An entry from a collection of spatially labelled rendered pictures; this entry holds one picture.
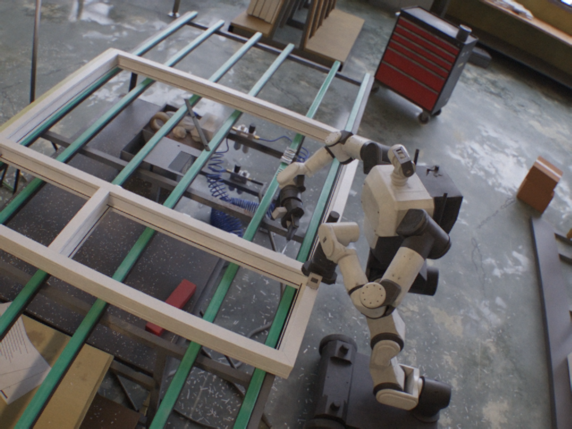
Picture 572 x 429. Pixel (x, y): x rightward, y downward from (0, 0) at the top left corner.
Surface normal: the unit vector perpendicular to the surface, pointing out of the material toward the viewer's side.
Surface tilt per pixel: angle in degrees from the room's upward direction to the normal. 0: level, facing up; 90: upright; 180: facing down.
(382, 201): 58
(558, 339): 0
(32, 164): 90
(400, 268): 35
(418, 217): 63
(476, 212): 0
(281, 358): 0
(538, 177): 90
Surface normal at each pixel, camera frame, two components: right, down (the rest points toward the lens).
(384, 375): -0.16, 0.60
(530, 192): -0.48, 0.45
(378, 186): -0.64, -0.50
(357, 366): 0.29, -0.72
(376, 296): -0.18, -0.45
